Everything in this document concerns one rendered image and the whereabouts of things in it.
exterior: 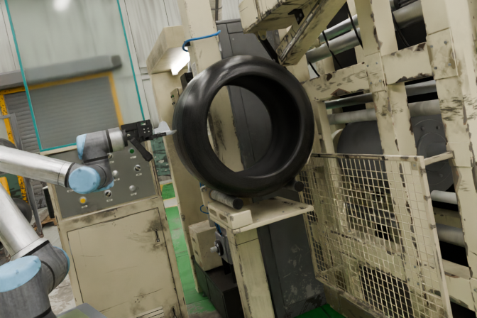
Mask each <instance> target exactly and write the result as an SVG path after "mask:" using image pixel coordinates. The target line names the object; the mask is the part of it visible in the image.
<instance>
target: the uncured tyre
mask: <svg viewBox="0 0 477 318"><path fill-rule="evenodd" d="M223 86H237V87H242V88H244V89H247V90H248V91H250V92H252V93H254V94H255V95H256V96H257V97H258V98H259V99H260V100H261V101H262V102H263V104H264V105H265V107H266V109H267V111H268V113H269V116H270V122H271V137H270V143H269V145H268V148H267V150H266V152H265V153H264V155H263V157H262V158H261V159H260V160H259V161H258V162H257V163H256V164H254V165H253V166H251V167H249V168H247V169H245V170H242V171H238V172H234V171H233V170H231V169H229V168H228V167H226V166H225V164H223V163H222V162H221V161H220V159H219V158H218V157H217V156H216V154H215V152H214V150H213V148H212V146H211V143H210V142H209V137H208V132H207V117H208V113H209V108H210V106H211V103H212V101H213V99H214V97H215V96H216V94H217V93H218V91H219V90H220V89H221V88H222V87H223ZM173 130H177V131H176V132H175V133H174V134H173V135H172V137H173V142H174V145H175V150H176V151H177V154H178V157H179V159H180V160H181V162H182V164H183V165H184V167H185V168H186V169H187V171H188V172H189V173H190V174H191V175H192V176H193V177H194V178H195V179H196V180H198V181H199V182H201V183H202V184H203V185H205V186H207V187H209V188H211V189H213V190H216V191H218V192H222V193H224V194H227V195H230V196H233V197H241V198H254V197H262V196H265V195H267V194H270V193H273V192H275V191H277V190H279V189H281V188H283V187H284V186H286V185H287V184H288V183H290V182H291V181H292V180H293V179H294V178H295V177H296V176H297V175H298V174H299V172H300V171H301V169H303V167H304V165H305V163H306V162H307V159H308V157H309V154H310V152H311V150H312V146H313V142H314V113H313V110H312V105H311V102H310V100H309V97H308V96H307V93H306V91H305V89H304V87H303V86H302V85H301V84H300V82H299V81H298V79H297V78H296V77H295V76H294V75H293V74H292V73H291V72H290V71H289V70H287V69H286V68H284V67H283V66H282V65H280V64H278V63H276V62H274V61H272V60H269V59H267V58H264V57H258V56H253V55H237V56H233V57H228V58H225V59H223V60H220V61H218V62H216V63H214V64H212V65H210V66H209V67H208V68H207V69H205V70H204V71H202V72H201V73H199V74H198V75H197V76H196V77H194V78H193V79H192V80H191V81H190V82H189V83H188V84H187V86H186V87H185V88H184V89H183V91H182V93H181V95H180V96H179V98H178V101H177V103H176V105H175V110H174V113H173V117H172V131H173Z"/></svg>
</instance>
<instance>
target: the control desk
mask: <svg viewBox="0 0 477 318"><path fill-rule="evenodd" d="M140 144H141V145H142V146H143V147H144V148H145V149H146V150H147V151H149V152H150V153H151V155H152V157H153V151H152V147H151V144H150V141H144V142H142V143H140ZM40 155H44V156H47V157H50V158H55V159H58V160H64V161H67V162H71V163H79V164H82V165H84V162H83V159H82V160H80V159H79V156H78V152H77V145H75V146H68V147H64V148H58V149H54V150H48V151H44V152H41V153H40ZM107 155H108V159H109V164H110V167H111V173H112V176H113V178H114V186H113V187H111V188H109V189H107V190H103V191H100V192H91V193H89V194H80V193H77V192H75V191H74V190H73V189H70V188H66V187H63V186H60V185H55V184H52V183H49V182H47V185H48V191H49V194H50V200H51V203H52V206H53V212H54V215H55V220H56V222H57V229H58V233H59V236H60V242H61V245H62V249H63V250H64V251H65V252H66V253H67V255H68V257H69V259H70V269H69V272H68V275H69V279H70V284H71V287H72V293H73V296H74V299H75V305H76V306H78V305H81V304H83V303H88V304H89V305H91V306H92V307H93V308H95V309H96V310H98V311H99V312H101V313H102V314H103V315H104V316H105V317H107V318H189V315H188V311H187V305H186V302H185V296H184V292H183V289H182V283H181V279H180V274H179V270H178V266H177V261H176V257H175V251H174V248H173V244H172V238H171V234H170V228H169V225H168V219H167V215H166V212H165V206H164V202H163V197H162V196H161V195H162V192H161V188H160V183H159V179H158V174H157V170H156V166H155V161H154V157H153V159H152V160H151V161H150V162H148V161H145V160H144V159H143V157H142V155H141V154H140V153H139V152H138V150H137V149H136V148H135V147H134V146H133V145H132V144H131V142H130V141H128V146H127V147H124V150H119V151H116V152H113V153H107Z"/></svg>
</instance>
